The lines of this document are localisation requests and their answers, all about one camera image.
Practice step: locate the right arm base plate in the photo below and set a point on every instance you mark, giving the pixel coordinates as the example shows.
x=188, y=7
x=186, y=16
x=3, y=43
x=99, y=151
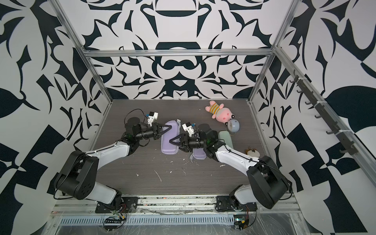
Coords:
x=227, y=203

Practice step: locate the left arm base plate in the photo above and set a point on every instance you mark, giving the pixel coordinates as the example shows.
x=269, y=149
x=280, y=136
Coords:
x=124, y=205

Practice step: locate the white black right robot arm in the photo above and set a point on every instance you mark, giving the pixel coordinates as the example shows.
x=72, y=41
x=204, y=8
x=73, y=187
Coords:
x=267, y=184

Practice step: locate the aluminium cage frame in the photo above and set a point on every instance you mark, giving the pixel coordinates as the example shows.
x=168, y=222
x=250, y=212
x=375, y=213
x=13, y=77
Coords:
x=363, y=158

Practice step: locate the pink plush pig toy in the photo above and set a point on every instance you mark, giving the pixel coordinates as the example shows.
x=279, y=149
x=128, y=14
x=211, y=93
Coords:
x=220, y=112

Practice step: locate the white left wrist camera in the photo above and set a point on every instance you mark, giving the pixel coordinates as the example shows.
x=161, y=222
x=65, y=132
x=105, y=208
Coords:
x=151, y=118

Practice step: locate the black wall hook rail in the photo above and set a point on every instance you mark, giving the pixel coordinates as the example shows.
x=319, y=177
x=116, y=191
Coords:
x=326, y=113

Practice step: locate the lavender umbrella case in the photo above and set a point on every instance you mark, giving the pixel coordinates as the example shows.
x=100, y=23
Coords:
x=198, y=154

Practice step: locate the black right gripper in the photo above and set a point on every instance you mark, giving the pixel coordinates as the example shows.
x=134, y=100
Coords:
x=187, y=141

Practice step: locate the blue round alarm clock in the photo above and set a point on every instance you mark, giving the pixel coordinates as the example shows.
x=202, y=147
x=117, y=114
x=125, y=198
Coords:
x=232, y=126

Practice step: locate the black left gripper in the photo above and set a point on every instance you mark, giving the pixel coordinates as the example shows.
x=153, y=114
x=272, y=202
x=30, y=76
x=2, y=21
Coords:
x=157, y=131

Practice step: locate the white perforated cable tray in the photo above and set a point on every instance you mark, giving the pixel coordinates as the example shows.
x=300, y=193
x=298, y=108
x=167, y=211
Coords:
x=193, y=219

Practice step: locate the brown white plush dog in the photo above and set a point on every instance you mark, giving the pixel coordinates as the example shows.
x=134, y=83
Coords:
x=252, y=152

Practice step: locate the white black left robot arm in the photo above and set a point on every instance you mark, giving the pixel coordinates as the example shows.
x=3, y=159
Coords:
x=78, y=176

